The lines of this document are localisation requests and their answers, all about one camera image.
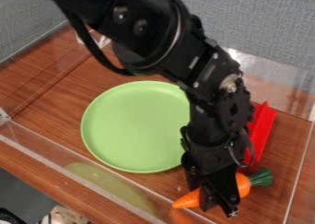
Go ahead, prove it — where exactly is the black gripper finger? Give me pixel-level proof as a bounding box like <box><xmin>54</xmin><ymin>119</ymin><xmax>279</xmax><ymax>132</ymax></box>
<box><xmin>199</xmin><ymin>183</ymin><xmax>218</xmax><ymax>212</ymax></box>
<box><xmin>203</xmin><ymin>166</ymin><xmax>240</xmax><ymax>218</ymax></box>

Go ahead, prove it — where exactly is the green round plate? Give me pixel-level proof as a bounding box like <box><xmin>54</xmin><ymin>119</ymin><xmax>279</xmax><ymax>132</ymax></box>
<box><xmin>80</xmin><ymin>81</ymin><xmax>188</xmax><ymax>173</ymax></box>

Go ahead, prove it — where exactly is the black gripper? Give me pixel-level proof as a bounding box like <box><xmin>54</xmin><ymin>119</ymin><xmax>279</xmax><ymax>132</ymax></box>
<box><xmin>180</xmin><ymin>61</ymin><xmax>255</xmax><ymax>189</ymax></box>

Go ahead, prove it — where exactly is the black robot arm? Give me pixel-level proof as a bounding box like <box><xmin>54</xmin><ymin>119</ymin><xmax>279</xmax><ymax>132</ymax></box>
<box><xmin>51</xmin><ymin>0</ymin><xmax>256</xmax><ymax>217</ymax></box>

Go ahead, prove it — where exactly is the orange toy carrot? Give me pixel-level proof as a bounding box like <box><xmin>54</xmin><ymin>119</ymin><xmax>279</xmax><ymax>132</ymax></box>
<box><xmin>172</xmin><ymin>168</ymin><xmax>274</xmax><ymax>208</ymax></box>

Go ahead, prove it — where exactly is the red plastic block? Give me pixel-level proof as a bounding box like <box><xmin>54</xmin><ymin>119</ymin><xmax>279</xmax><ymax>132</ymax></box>
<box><xmin>247</xmin><ymin>101</ymin><xmax>276</xmax><ymax>166</ymax></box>

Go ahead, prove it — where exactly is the black cable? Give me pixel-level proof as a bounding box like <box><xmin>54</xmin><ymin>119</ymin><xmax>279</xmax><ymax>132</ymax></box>
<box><xmin>227</xmin><ymin>127</ymin><xmax>256</xmax><ymax>169</ymax></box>

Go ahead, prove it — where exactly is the clear acrylic barrier wall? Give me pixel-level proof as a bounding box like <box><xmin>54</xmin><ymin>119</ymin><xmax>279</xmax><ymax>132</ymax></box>
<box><xmin>0</xmin><ymin>26</ymin><xmax>315</xmax><ymax>224</ymax></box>

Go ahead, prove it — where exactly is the clear acrylic corner bracket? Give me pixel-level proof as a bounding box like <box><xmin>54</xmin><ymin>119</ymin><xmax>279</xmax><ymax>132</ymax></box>
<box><xmin>72</xmin><ymin>28</ymin><xmax>112</xmax><ymax>51</ymax></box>

